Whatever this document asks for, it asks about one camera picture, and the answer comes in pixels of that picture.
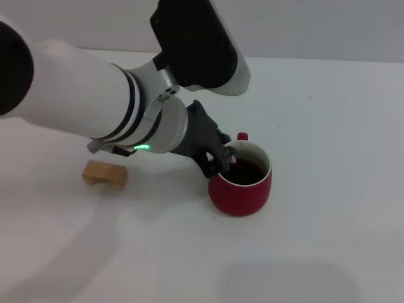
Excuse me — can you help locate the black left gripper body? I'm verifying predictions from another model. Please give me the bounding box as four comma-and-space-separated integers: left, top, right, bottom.
170, 98, 227, 165

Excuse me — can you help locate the red ceramic cup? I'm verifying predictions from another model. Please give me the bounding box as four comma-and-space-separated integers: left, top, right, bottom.
207, 132, 273, 218

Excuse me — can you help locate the dark brown coffee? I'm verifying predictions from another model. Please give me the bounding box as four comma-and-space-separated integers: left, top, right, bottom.
225, 158, 268, 187

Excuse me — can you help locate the notched wooden block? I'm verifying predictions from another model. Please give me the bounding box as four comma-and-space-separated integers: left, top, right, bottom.
81, 160, 129, 192

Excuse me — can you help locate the grey wrist connector plug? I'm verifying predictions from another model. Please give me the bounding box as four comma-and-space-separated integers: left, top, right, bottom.
87, 140, 134, 158

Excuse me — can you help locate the black silver wrist camera box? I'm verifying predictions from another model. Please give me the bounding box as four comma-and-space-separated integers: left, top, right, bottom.
148, 0, 253, 97

